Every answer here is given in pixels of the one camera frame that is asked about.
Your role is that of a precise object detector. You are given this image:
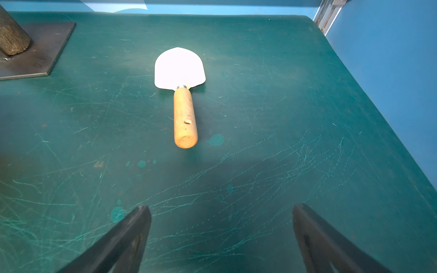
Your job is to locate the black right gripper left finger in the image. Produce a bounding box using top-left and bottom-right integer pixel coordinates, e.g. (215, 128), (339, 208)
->
(59, 206), (151, 273)

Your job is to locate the dark metal tree base plate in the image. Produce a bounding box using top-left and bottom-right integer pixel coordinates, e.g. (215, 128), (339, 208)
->
(1, 22), (76, 81)

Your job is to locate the aluminium frame rail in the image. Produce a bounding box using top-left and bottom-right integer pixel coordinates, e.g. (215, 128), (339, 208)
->
(313, 0), (348, 36)

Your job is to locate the pink blossom artificial tree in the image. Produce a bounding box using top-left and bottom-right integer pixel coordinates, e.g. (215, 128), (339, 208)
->
(0, 6), (31, 56)

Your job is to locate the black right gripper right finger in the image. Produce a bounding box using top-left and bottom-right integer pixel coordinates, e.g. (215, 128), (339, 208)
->
(292, 204), (390, 273)

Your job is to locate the green trowel wooden handle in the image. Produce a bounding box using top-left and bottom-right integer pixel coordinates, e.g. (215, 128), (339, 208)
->
(154, 47), (207, 149)

